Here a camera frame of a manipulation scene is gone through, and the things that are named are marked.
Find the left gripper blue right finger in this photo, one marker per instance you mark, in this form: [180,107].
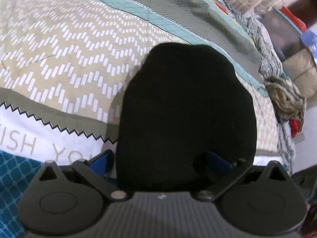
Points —
[221,163]

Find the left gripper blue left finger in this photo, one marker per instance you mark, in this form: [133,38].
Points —
[103,162]

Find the black pants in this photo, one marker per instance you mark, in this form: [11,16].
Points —
[184,105]

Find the teal white wave pillow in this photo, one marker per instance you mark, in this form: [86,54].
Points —
[10,185]

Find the grey brown crumpled clothes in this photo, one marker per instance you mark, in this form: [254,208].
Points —
[289,103]

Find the blue white crackle blanket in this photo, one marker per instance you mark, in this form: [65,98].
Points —
[270,69]

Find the patterned grey teal bedsheet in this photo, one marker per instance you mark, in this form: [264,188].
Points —
[65,65]

